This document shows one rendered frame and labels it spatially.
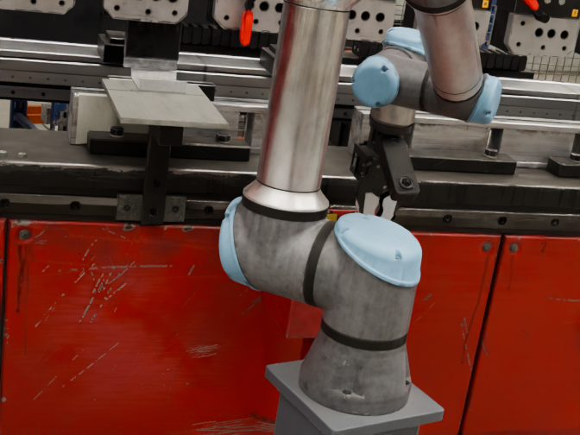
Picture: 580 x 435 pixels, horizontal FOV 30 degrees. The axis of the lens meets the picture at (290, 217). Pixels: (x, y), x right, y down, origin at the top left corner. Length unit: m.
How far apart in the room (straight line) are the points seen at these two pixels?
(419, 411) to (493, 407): 0.96
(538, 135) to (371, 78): 0.74
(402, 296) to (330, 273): 0.10
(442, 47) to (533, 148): 0.89
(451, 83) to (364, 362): 0.43
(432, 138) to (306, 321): 0.56
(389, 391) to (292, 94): 0.40
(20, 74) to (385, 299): 1.13
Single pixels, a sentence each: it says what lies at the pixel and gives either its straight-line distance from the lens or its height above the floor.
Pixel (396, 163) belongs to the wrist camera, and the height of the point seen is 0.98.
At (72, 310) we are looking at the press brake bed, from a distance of 2.03.
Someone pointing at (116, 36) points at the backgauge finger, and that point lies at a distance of 2.25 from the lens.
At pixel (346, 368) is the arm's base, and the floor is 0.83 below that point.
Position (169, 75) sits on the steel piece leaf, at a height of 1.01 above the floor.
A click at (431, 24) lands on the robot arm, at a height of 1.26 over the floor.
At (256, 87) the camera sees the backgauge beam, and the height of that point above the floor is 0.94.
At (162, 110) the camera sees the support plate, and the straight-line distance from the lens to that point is 1.85.
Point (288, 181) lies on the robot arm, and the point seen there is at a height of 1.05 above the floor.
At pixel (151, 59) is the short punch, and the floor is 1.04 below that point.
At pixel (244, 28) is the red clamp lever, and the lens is 1.99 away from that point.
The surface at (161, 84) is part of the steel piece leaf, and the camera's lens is 1.97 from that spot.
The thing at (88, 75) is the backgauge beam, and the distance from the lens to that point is 2.28.
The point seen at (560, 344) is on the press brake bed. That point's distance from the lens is 2.41.
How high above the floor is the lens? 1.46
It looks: 19 degrees down
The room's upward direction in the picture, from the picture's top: 8 degrees clockwise
